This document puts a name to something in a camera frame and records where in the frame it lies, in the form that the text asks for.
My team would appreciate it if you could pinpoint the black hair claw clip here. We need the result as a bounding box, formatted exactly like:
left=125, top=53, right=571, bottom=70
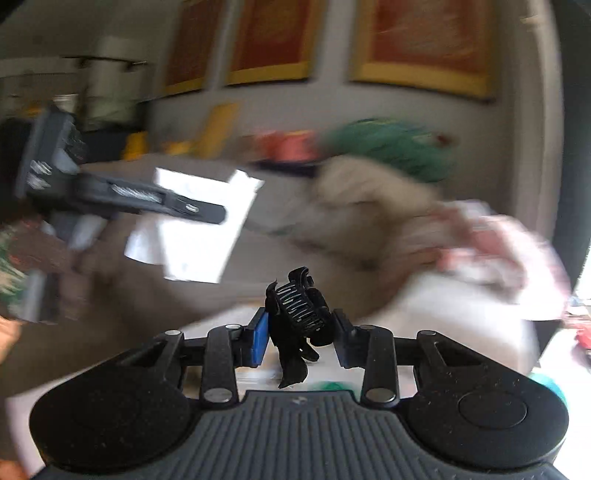
left=266, top=267, right=335, bottom=389

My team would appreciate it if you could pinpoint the left hand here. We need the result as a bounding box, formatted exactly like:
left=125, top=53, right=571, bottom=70
left=0, top=317, right=22, bottom=363

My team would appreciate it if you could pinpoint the grey covered sofa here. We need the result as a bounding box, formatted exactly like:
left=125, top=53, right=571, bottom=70
left=0, top=151, right=546, bottom=402

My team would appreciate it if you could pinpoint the beige pillow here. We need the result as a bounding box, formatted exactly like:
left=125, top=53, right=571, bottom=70
left=273, top=155, right=442, bottom=270

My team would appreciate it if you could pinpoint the pink floral blanket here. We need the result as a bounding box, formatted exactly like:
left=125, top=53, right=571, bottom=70
left=394, top=200, right=571, bottom=321

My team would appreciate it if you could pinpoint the yellow plush toy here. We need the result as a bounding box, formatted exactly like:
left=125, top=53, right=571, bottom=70
left=163, top=102, right=240, bottom=160

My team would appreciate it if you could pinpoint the green plush cushion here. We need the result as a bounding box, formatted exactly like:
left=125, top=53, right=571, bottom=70
left=320, top=118, right=454, bottom=183

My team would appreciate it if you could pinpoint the pink orange plush toy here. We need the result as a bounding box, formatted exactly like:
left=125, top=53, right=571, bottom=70
left=238, top=130, right=322, bottom=163

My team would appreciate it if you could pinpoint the yellow framed wall painting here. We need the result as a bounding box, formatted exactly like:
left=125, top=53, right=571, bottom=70
left=349, top=0, right=495, bottom=102

